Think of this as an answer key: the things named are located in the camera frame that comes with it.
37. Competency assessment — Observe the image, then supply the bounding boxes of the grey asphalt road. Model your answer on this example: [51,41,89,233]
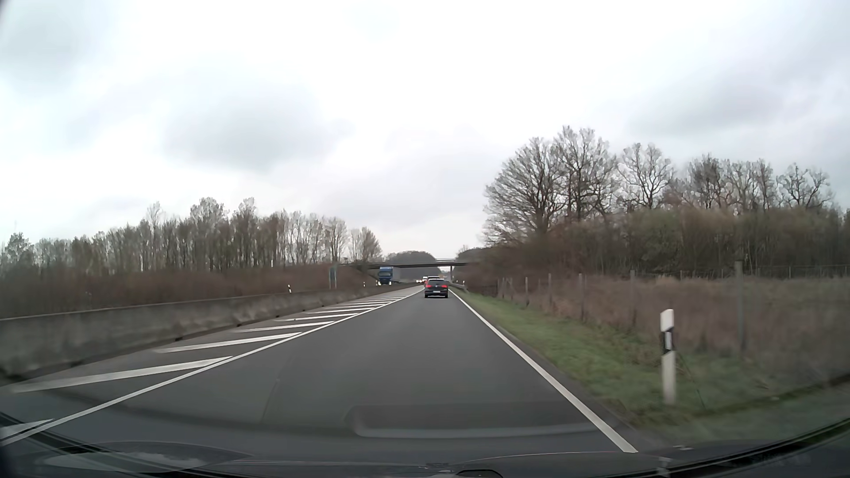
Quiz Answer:
[0,284,672,466]

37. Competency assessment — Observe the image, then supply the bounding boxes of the concrete road bridge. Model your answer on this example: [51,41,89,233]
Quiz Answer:
[342,259,470,282]

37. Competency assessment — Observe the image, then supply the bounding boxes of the row of bare trees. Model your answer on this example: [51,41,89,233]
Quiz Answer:
[0,197,384,277]

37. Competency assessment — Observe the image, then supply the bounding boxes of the brown bushy bank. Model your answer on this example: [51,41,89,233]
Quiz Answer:
[0,264,379,320]

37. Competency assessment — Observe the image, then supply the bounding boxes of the road markings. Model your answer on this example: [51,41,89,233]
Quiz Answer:
[0,285,640,454]

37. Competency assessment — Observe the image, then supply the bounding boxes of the grey concrete barrier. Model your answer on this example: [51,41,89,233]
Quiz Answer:
[0,283,419,381]

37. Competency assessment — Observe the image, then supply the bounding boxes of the wood of bare trees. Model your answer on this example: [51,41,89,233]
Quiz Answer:
[455,125,850,288]

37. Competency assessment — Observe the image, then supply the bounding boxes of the wire fence with wooden posts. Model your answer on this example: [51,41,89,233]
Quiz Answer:
[495,260,850,362]

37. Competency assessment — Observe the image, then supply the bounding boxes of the car's own bonnet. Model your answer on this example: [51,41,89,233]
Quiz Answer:
[0,415,850,478]

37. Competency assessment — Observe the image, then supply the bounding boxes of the grass verge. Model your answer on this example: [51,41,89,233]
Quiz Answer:
[453,289,850,447]

